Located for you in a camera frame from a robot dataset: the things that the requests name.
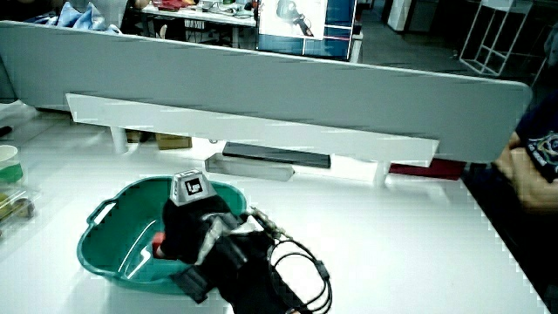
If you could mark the cluttered white background desk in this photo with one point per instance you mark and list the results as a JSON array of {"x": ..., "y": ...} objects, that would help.
[{"x": 200, "y": 15}]

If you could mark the person's right hand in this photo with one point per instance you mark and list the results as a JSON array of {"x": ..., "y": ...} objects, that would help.
[{"x": 187, "y": 231}]

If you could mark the white and blue poster board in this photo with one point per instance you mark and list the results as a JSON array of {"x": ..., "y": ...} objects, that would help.
[{"x": 305, "y": 26}]

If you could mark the white and green paper cup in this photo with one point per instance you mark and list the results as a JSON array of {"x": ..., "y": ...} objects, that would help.
[{"x": 9, "y": 165}]

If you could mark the long grey partition panel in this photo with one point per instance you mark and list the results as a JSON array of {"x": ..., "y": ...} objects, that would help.
[{"x": 261, "y": 83}]

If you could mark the brown cardboard box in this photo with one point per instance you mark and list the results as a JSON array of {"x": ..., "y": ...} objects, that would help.
[{"x": 173, "y": 141}]

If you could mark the clear plastic fruit container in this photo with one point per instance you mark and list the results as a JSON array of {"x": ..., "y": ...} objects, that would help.
[{"x": 17, "y": 205}]

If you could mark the black keyboard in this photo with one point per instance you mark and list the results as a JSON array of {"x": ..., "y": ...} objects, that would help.
[{"x": 274, "y": 154}]

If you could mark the white desk shelf riser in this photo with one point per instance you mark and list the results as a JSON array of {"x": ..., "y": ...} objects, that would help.
[{"x": 218, "y": 124}]

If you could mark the light blue cloth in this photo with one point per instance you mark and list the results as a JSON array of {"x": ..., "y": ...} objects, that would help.
[{"x": 78, "y": 17}]

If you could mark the red block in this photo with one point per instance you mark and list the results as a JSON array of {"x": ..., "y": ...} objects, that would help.
[{"x": 158, "y": 241}]

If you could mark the dark red flat box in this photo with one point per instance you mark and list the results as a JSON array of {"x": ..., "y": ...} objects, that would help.
[{"x": 431, "y": 169}]

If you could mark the green plastic basin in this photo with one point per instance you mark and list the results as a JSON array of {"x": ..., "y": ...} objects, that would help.
[{"x": 126, "y": 218}]

